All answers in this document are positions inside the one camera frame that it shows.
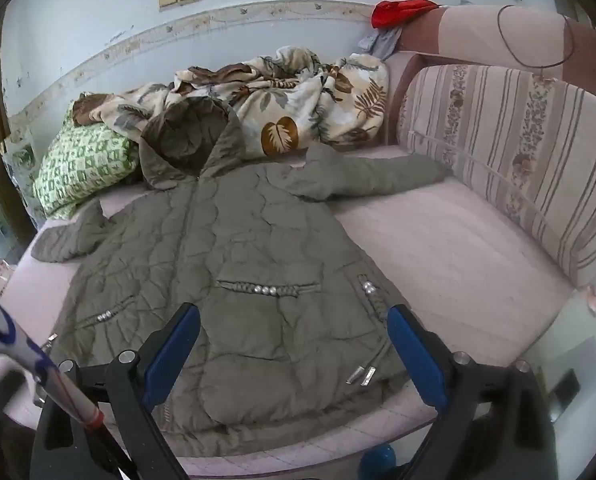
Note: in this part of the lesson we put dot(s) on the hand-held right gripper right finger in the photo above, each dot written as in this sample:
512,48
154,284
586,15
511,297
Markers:
418,355

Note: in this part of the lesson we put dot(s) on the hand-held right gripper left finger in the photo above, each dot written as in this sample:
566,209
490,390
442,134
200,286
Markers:
170,355

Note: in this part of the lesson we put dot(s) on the olive quilted hooded jacket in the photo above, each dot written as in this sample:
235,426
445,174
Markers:
237,260

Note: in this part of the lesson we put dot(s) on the blue round object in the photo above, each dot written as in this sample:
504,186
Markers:
377,462

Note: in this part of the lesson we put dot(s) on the white blue patterned rod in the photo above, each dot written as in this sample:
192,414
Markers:
22,345

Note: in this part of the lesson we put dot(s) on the black rectangular object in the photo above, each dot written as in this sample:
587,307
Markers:
564,389

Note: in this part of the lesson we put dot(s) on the green patterned pillow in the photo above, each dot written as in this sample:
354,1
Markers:
82,160

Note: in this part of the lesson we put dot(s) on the striped floral sofa cushion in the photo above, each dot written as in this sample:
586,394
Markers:
518,160

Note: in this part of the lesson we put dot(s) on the clear plastic bag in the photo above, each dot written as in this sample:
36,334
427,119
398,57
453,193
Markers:
20,160

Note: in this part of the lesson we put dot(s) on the leaf print blanket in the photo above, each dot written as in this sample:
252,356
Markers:
288,105

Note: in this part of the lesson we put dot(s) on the pale grey cloth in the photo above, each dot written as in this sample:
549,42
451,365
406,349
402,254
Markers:
385,42

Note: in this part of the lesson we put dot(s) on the red cloth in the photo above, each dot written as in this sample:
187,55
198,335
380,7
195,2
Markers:
393,12

